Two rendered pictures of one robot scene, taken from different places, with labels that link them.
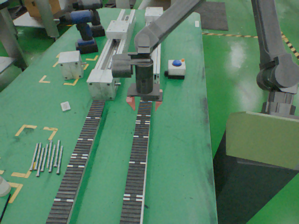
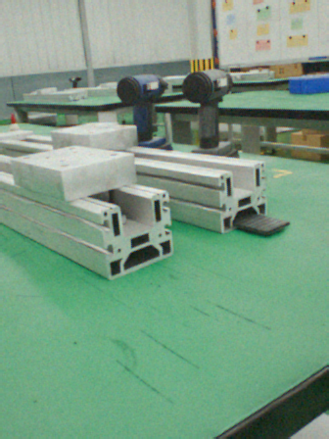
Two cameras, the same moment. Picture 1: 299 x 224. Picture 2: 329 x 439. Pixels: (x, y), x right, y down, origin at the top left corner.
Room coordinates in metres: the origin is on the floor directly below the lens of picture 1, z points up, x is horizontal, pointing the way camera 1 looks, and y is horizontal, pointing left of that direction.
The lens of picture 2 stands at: (1.95, -0.36, 1.01)
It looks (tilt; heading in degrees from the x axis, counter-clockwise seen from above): 16 degrees down; 139
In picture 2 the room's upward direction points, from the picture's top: 5 degrees counter-clockwise
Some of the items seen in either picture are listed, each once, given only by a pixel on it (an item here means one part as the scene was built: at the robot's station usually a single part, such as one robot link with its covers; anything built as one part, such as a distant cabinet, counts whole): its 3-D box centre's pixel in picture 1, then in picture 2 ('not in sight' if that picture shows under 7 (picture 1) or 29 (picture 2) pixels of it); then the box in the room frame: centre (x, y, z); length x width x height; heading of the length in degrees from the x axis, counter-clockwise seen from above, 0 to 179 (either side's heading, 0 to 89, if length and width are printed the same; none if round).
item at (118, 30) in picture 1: (119, 31); (94, 144); (1.14, 0.17, 0.87); 0.16 x 0.11 x 0.07; 177
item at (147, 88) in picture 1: (144, 84); not in sight; (0.54, 0.02, 0.95); 0.10 x 0.07 x 0.07; 88
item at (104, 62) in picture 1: (120, 39); (97, 168); (1.14, 0.17, 0.82); 0.80 x 0.10 x 0.09; 177
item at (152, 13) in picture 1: (153, 16); (71, 179); (1.38, -0.03, 0.87); 0.16 x 0.11 x 0.07; 177
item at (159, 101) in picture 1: (152, 101); not in sight; (0.54, -0.01, 0.88); 0.07 x 0.07 x 0.09; 88
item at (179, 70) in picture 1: (174, 69); not in sight; (0.85, -0.12, 0.81); 0.10 x 0.08 x 0.06; 87
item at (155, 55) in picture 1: (152, 40); (10, 188); (1.13, -0.02, 0.82); 0.80 x 0.10 x 0.09; 177
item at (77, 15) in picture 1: (77, 33); (151, 121); (1.08, 0.39, 0.89); 0.20 x 0.08 x 0.22; 109
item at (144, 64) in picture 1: (142, 68); not in sight; (0.54, 0.02, 1.01); 0.07 x 0.06 x 0.07; 91
